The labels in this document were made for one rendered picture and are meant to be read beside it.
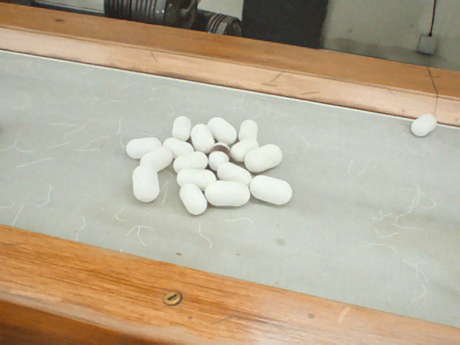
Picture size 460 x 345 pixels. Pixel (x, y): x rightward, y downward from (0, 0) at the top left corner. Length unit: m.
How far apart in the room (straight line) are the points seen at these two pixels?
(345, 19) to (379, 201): 2.11
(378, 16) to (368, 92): 1.93
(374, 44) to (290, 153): 2.10
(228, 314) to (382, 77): 0.39
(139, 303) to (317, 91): 0.36
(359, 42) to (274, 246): 2.22
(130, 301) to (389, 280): 0.18
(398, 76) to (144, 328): 0.45
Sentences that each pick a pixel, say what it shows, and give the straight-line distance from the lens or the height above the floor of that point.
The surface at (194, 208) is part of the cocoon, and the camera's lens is 0.34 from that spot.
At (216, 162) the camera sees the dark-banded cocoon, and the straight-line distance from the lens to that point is 0.39.
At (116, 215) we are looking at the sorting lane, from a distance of 0.36.
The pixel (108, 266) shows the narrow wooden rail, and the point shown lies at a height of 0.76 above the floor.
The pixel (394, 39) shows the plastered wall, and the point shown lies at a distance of 2.51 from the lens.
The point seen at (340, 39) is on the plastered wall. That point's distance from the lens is 2.50.
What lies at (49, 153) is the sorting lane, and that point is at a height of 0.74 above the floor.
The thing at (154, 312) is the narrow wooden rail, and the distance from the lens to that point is 0.26.
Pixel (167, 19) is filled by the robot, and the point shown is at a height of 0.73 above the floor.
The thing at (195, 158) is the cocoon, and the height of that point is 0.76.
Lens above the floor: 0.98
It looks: 37 degrees down
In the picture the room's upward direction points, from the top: 5 degrees clockwise
